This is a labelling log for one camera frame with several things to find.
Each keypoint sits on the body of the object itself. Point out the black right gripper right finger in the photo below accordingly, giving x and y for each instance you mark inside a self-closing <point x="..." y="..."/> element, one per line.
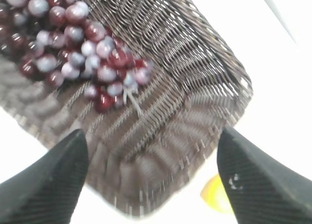
<point x="260" y="189"/>

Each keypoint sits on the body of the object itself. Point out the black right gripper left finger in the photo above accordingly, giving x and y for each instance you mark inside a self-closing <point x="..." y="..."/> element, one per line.
<point x="47" y="191"/>

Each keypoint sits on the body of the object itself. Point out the dark red grape bunch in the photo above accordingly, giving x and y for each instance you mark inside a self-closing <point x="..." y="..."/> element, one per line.
<point x="54" y="40"/>

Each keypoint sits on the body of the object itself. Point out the black woven wicker basket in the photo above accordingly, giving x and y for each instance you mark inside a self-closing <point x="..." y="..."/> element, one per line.
<point x="138" y="161"/>

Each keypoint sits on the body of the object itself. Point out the yellow lemon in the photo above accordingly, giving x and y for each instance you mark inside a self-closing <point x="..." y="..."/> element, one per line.
<point x="214" y="195"/>

